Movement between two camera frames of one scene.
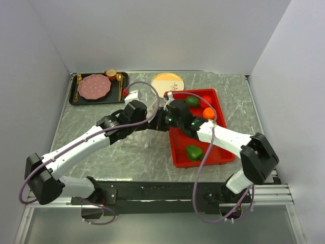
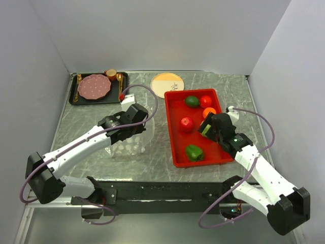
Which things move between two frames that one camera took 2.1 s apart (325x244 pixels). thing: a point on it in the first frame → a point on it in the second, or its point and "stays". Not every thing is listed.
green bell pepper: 194,153 stays
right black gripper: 157,123 → 207,120
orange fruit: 208,113 stays
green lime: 193,101 stays
